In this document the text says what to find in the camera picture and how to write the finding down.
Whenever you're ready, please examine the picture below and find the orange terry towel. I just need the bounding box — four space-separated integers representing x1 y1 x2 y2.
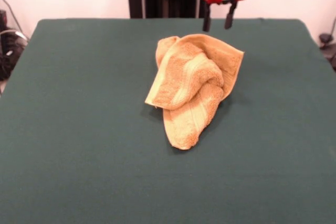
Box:
144 33 245 151

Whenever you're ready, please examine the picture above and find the dark green tablecloth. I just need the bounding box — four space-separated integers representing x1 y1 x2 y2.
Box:
0 18 336 224

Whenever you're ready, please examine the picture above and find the black electronics pile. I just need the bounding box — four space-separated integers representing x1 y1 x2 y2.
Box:
0 9 29 82

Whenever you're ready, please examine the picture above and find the black clamp mount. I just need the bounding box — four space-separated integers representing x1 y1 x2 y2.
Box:
319 33 336 72

